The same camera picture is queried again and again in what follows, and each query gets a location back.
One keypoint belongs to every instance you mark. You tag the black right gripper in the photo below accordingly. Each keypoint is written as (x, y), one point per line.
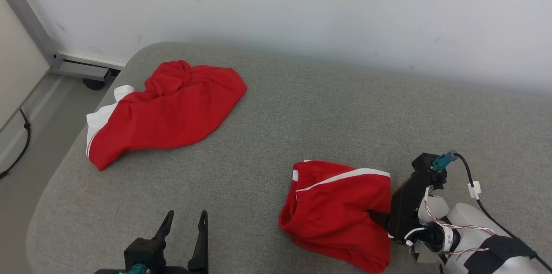
(403, 209)

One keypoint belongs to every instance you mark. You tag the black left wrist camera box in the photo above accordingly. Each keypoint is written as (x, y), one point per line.
(144, 252)

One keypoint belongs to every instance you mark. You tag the grey metal frame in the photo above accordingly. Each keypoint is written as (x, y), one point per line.
(64, 64)

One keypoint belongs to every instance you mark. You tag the red basketball jersey white trim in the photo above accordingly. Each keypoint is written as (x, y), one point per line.
(172, 114)

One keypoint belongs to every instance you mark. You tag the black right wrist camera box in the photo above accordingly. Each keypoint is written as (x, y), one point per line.
(429, 170)

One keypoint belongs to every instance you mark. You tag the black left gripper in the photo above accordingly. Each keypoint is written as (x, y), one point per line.
(172, 271)

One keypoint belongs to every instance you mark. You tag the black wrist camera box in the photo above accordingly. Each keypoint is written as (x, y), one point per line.
(429, 170)
(144, 252)

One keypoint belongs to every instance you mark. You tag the red shorts white stripe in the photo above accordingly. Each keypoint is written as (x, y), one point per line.
(336, 213)

